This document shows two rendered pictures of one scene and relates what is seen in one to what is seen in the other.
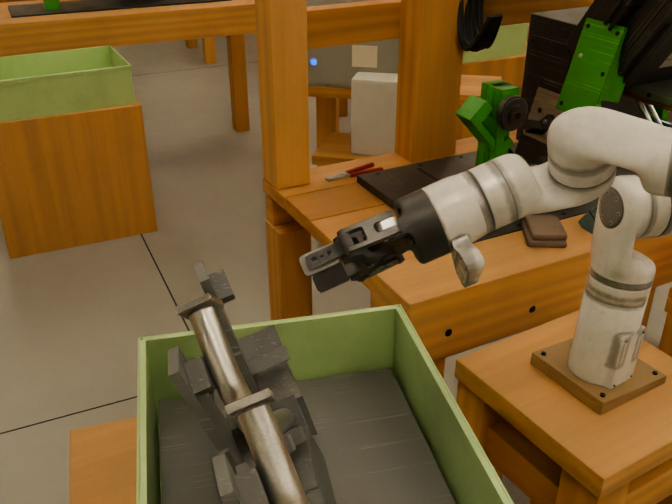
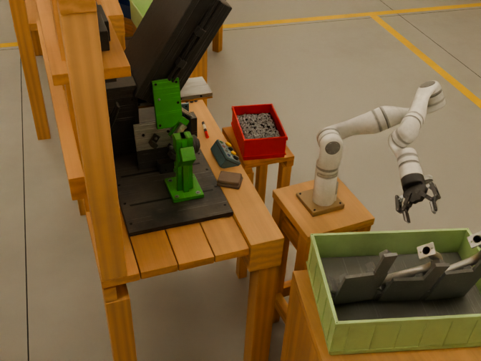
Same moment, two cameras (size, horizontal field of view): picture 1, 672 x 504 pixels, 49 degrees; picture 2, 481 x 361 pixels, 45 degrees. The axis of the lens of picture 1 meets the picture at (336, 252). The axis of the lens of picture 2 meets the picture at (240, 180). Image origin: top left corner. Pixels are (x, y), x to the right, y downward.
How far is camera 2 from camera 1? 2.04 m
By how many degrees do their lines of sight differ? 69
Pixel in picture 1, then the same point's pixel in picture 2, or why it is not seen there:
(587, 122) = (413, 128)
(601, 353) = (334, 192)
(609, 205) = (333, 147)
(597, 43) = (166, 90)
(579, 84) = (166, 112)
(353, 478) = not seen: hidden behind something
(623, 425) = (348, 205)
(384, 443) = (360, 268)
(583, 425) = (348, 214)
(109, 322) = not seen: outside the picture
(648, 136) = (415, 122)
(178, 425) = not seen: hidden behind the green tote
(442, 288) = (272, 224)
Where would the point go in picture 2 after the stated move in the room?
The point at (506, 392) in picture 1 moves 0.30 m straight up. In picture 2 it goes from (330, 228) to (341, 168)
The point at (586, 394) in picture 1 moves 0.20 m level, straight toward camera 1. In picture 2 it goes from (338, 207) to (383, 225)
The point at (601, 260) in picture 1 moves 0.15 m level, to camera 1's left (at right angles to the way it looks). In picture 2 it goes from (332, 165) to (332, 188)
